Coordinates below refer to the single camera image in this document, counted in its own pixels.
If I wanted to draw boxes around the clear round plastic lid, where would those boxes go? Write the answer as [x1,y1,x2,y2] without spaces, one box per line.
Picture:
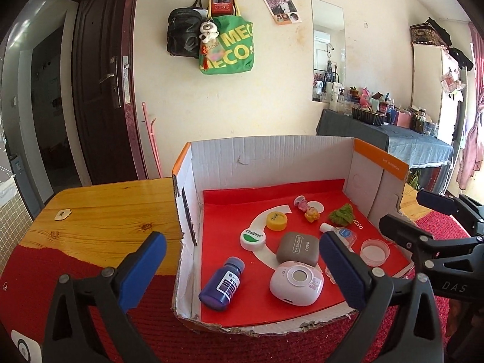
[360,238,391,267]

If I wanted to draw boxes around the clear sanitizer bottle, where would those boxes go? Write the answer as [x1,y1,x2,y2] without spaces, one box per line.
[320,223,357,252]

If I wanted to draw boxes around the green fuzzy toy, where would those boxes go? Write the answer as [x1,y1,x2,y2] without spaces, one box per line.
[328,203,355,226]

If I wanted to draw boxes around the pink yellow toy figure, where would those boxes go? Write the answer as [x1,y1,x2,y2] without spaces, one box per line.
[294,195,320,223]

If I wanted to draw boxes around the pink white round device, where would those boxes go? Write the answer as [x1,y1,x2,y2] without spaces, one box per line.
[269,261,324,306]

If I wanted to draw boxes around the grey pebble case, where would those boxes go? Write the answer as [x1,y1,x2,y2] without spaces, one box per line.
[276,232,319,267]

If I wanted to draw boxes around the yellow bottle cap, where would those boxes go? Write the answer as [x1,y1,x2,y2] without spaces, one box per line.
[266,211,288,232]

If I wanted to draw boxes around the purple plastic bottle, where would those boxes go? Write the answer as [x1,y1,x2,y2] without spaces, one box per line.
[198,257,245,311]

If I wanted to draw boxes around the white green Cestbon cap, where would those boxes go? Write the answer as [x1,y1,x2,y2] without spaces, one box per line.
[240,229,266,252]

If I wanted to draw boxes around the pink curtain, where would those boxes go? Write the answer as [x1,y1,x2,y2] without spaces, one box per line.
[455,22,484,192]

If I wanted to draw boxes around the white square charger device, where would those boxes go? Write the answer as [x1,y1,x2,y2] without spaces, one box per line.
[11,330,43,363]

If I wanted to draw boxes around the red knitted table mat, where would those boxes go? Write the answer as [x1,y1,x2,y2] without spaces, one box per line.
[0,211,470,363]

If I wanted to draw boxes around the black basket of items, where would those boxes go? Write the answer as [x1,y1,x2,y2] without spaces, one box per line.
[352,106,386,126]

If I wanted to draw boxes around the white wardrobe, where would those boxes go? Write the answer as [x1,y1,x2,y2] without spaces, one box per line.
[411,44,467,146]

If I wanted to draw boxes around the small white tag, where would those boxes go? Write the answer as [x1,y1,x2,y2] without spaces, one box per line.
[54,209,72,221]

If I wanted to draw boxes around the red Miniso bag liner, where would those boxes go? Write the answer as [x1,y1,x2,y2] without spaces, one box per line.
[192,179,411,328]

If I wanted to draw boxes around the white orange cardboard box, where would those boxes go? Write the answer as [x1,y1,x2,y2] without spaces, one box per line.
[172,136,413,336]

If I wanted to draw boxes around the pink hanger stick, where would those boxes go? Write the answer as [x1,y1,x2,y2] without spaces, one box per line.
[142,102,163,178]

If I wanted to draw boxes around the green tote bag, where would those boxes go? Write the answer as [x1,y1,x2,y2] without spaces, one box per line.
[199,0,254,75]

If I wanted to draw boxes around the white plush toy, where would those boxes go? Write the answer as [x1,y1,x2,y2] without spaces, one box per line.
[199,21,219,44]

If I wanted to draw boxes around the dark wooden door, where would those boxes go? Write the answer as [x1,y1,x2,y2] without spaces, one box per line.
[72,0,147,185]

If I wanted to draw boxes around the black backpack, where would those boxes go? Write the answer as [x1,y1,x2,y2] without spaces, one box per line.
[167,0,207,59]

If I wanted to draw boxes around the wall mirror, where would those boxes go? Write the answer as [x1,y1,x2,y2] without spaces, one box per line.
[311,0,346,103]

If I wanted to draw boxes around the photo poster on wall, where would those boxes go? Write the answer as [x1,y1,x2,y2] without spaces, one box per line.
[263,0,302,25]

